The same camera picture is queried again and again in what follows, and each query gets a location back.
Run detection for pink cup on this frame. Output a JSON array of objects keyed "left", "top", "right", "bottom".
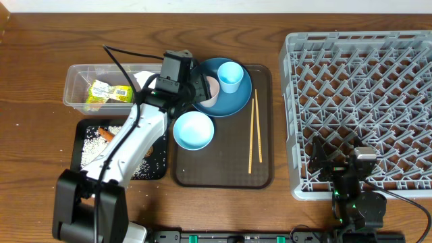
[{"left": 200, "top": 76, "right": 220, "bottom": 107}]

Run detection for light blue bowl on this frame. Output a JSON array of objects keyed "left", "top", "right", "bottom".
[{"left": 173, "top": 111, "right": 215, "bottom": 151}]

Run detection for white napkin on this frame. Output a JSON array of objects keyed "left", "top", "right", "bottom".
[{"left": 134, "top": 71, "right": 159, "bottom": 90}]

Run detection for brown walnut shell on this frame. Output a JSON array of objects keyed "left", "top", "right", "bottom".
[{"left": 144, "top": 146, "right": 154, "bottom": 158}]

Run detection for green snack wrapper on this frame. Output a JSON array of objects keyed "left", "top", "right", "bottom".
[{"left": 84, "top": 80, "right": 133, "bottom": 111}]

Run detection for orange carrot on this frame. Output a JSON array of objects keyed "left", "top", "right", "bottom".
[{"left": 98, "top": 127, "right": 115, "bottom": 142}]

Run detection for white rice pile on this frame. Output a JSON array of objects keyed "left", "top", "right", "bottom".
[{"left": 78, "top": 126, "right": 168, "bottom": 180}]

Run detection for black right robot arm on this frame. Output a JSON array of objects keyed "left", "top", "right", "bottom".
[{"left": 308, "top": 137, "right": 387, "bottom": 242}]

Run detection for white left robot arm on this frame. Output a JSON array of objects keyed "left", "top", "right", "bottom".
[{"left": 52, "top": 50, "right": 211, "bottom": 243}]

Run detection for grey dishwasher rack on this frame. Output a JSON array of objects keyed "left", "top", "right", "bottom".
[{"left": 279, "top": 30, "right": 431, "bottom": 200}]

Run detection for black waste tray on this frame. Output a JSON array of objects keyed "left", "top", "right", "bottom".
[{"left": 70, "top": 117, "right": 169, "bottom": 181}]

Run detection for light blue cup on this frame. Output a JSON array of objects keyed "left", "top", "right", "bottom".
[{"left": 217, "top": 61, "right": 244, "bottom": 94}]

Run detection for long wooden chopstick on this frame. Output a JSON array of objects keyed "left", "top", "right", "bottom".
[{"left": 254, "top": 89, "right": 263, "bottom": 163}]

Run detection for short wooden chopstick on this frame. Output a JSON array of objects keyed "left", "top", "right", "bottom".
[{"left": 248, "top": 98, "right": 254, "bottom": 174}]

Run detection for brown serving tray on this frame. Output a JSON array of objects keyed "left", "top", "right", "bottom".
[{"left": 171, "top": 65, "right": 273, "bottom": 189}]

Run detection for clear plastic bin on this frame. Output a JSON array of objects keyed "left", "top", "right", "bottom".
[{"left": 62, "top": 63, "right": 165, "bottom": 115}]

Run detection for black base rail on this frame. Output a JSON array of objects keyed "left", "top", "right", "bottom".
[{"left": 144, "top": 231, "right": 406, "bottom": 243}]

